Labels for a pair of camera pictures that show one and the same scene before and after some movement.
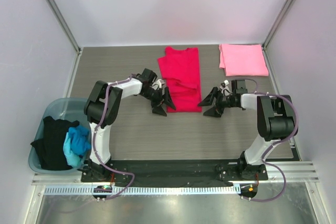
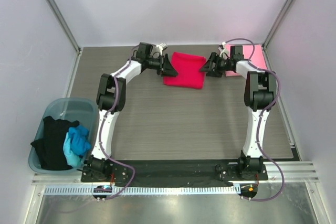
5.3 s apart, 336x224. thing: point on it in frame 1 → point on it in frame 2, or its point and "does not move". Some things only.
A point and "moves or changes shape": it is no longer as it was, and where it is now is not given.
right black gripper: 219,101 → 217,64
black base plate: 171,173 does not move
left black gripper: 159,109 → 169,71
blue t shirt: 76,143 does not move
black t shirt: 50,146 does not move
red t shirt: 180,67 moves or changes shape
